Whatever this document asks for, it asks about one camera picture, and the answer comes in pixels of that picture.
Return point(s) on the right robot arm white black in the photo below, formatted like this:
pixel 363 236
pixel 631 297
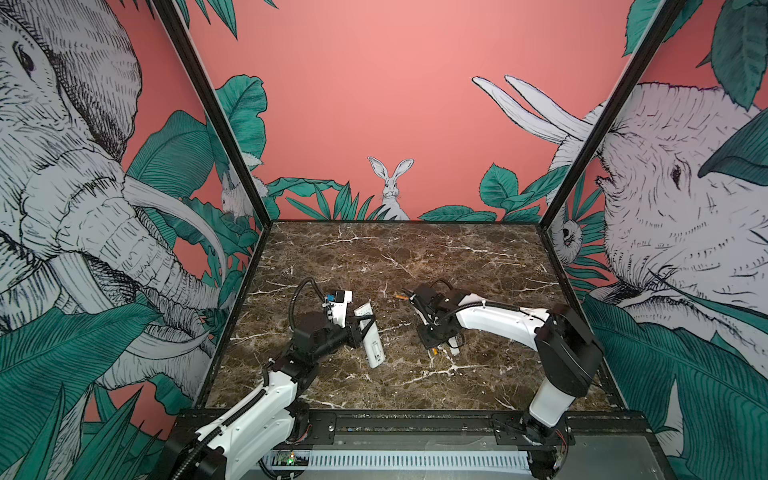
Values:
pixel 569 352

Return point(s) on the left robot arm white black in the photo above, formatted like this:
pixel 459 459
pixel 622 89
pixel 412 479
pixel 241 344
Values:
pixel 230 445

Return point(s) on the right black frame post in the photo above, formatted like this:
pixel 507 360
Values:
pixel 660 23

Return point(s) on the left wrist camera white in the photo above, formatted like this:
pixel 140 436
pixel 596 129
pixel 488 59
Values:
pixel 336 306

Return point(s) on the small circuit board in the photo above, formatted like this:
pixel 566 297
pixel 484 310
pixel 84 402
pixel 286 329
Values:
pixel 287 459

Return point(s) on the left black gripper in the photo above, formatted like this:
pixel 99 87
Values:
pixel 353 335

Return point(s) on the black mounting rail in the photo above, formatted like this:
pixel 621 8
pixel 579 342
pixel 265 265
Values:
pixel 504 427

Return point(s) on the white battery cover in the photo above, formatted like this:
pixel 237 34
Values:
pixel 453 346

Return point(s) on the left black frame post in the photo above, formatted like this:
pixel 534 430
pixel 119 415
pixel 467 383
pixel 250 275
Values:
pixel 172 21

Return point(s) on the white slotted cable duct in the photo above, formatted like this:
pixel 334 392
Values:
pixel 382 460

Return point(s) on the white remote control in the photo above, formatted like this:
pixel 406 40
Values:
pixel 370 335

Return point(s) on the black frame post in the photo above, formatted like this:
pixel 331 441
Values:
pixel 660 23
pixel 172 21

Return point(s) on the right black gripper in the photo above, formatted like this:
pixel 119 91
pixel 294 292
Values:
pixel 426 342

